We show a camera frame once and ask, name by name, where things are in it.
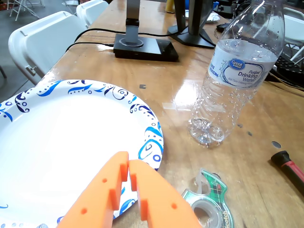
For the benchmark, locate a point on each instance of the green scotch tape dispenser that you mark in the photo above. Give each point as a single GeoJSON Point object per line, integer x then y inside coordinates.
{"type": "Point", "coordinates": [213, 197]}

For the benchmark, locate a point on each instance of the white folding chair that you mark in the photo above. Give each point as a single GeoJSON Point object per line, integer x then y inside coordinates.
{"type": "Point", "coordinates": [295, 26]}
{"type": "Point", "coordinates": [47, 42]}
{"type": "Point", "coordinates": [92, 12]}
{"type": "Point", "coordinates": [26, 9]}

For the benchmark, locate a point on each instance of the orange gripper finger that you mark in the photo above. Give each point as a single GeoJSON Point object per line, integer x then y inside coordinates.
{"type": "Point", "coordinates": [161, 202]}
{"type": "Point", "coordinates": [95, 197]}

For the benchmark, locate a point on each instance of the white paper plate blue pattern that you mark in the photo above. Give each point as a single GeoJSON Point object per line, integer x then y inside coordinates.
{"type": "Point", "coordinates": [59, 142]}

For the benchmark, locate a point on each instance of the clear tape strip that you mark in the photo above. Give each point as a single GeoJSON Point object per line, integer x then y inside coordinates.
{"type": "Point", "coordinates": [170, 106]}

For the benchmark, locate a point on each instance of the paper plate with white napkin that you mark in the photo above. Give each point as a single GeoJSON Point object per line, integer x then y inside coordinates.
{"type": "Point", "coordinates": [212, 18]}

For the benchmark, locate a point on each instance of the blue plastic bin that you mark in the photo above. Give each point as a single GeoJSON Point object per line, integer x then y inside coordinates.
{"type": "Point", "coordinates": [215, 5]}

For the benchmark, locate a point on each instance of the red black screwdriver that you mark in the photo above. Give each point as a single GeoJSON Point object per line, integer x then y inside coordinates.
{"type": "Point", "coordinates": [289, 169]}

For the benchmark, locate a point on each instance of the yellow bottle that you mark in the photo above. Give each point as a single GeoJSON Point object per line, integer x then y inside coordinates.
{"type": "Point", "coordinates": [170, 6]}

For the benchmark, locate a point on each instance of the clear drinking water bottle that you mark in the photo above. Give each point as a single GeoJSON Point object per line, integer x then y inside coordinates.
{"type": "Point", "coordinates": [237, 78]}

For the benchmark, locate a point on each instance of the round metal disc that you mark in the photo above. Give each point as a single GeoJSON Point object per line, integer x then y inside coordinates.
{"type": "Point", "coordinates": [276, 144]}
{"type": "Point", "coordinates": [216, 175]}

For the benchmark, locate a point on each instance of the dark monitor with stand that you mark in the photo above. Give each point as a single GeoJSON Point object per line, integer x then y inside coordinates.
{"type": "Point", "coordinates": [197, 14]}

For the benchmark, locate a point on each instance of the small black tape square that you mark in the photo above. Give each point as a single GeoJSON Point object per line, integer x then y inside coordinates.
{"type": "Point", "coordinates": [142, 86]}

